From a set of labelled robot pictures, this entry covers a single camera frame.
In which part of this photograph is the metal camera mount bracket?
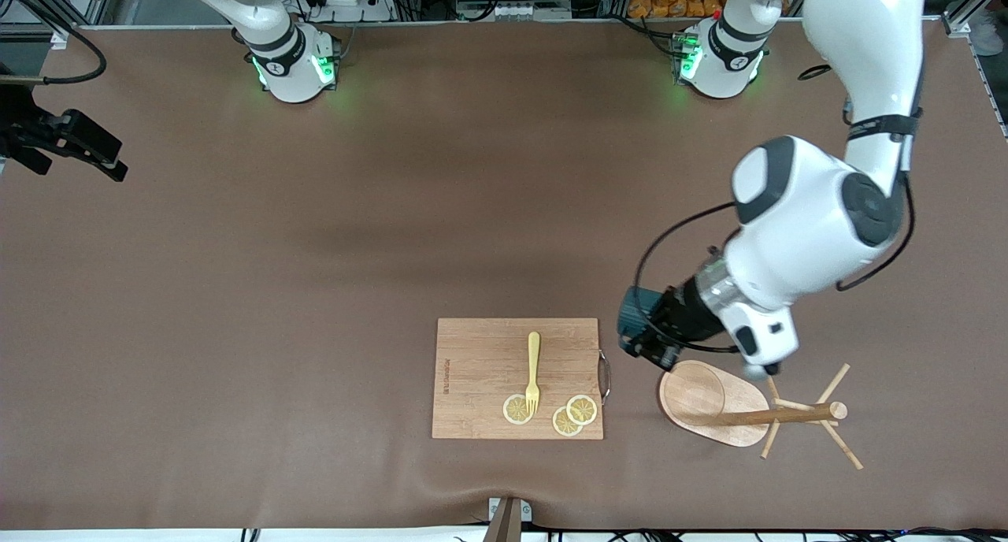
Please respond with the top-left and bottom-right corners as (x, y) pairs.
(483, 496), (533, 542)

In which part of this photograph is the wooden mug tree stand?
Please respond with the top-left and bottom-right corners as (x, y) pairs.
(658, 359), (865, 472)

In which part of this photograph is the dark green cup tan inside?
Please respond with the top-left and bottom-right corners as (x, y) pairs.
(618, 286), (661, 330)

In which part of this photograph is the brown table mat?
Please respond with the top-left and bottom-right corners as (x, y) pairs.
(0, 18), (1008, 531)

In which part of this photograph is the bamboo cutting board metal handle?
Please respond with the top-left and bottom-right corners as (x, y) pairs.
(432, 317), (613, 440)

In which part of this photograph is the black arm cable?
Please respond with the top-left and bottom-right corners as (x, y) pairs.
(0, 0), (108, 86)
(634, 172), (918, 355)

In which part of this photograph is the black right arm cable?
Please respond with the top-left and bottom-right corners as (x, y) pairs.
(0, 0), (108, 86)

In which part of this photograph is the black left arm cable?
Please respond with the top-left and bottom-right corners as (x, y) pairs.
(634, 172), (918, 355)

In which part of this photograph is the yellow plastic fork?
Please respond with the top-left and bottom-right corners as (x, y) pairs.
(525, 331), (543, 417)

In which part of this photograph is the white socket bar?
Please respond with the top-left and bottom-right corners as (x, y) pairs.
(457, 0), (572, 21)

